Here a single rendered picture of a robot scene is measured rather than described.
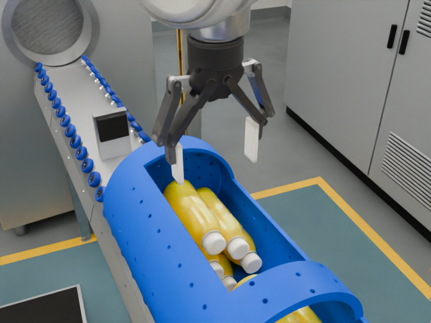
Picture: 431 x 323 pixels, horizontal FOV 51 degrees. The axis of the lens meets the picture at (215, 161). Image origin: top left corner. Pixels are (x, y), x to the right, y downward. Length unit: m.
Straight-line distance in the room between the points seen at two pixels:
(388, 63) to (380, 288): 1.15
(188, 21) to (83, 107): 1.42
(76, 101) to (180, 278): 1.23
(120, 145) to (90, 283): 1.05
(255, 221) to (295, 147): 2.30
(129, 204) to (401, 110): 1.91
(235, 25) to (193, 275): 0.35
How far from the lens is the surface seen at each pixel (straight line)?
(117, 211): 0.88
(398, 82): 2.53
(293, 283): 0.63
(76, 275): 2.38
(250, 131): 0.70
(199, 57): 0.59
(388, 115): 2.62
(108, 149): 1.42
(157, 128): 0.62
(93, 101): 1.80
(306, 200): 2.75
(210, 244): 0.80
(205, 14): 0.36
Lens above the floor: 1.71
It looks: 34 degrees down
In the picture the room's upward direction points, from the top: straight up
